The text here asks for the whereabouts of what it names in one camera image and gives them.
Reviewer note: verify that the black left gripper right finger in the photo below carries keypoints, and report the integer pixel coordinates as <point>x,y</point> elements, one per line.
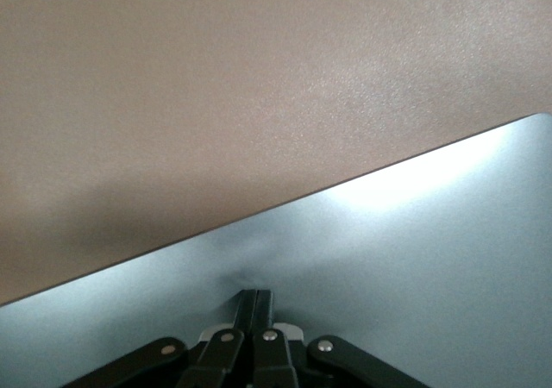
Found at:
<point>271,358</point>

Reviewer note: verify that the silver laptop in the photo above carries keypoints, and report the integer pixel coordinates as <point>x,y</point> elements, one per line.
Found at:
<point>388,254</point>

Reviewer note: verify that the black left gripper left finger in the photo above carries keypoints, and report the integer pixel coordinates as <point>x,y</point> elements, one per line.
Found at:
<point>215,358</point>

